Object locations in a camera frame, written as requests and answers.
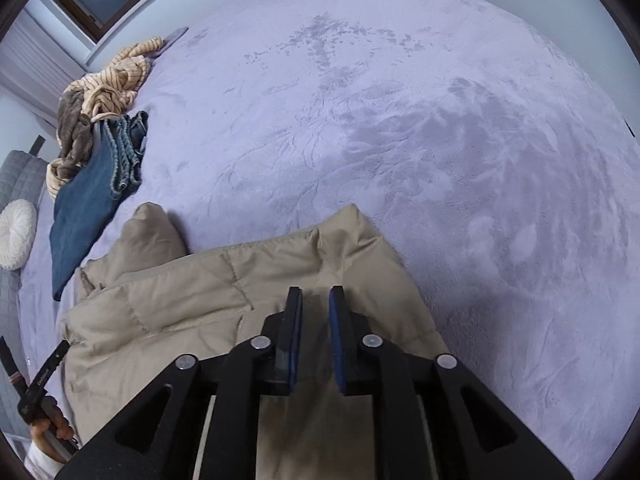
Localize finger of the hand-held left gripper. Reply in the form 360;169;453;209
0;336;28;401
47;340;72;375

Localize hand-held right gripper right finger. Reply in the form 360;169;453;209
327;285;576;480

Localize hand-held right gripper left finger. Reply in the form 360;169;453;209
54;285;305;480

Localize beige puffer jacket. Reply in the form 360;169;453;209
59;201;451;480

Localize person's left hand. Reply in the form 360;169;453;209
29;396;76;456

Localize round white cushion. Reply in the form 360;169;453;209
0;199;38;271

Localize blue denim jeans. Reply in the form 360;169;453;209
50;110;150;303

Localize grey padded headboard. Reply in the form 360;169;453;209
0;150;51;441

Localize brown plush garment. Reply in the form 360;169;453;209
50;85;96;181

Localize grey pleated curtain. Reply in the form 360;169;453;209
0;5;96;126

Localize tan striped garment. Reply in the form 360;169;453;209
46;36;166;196

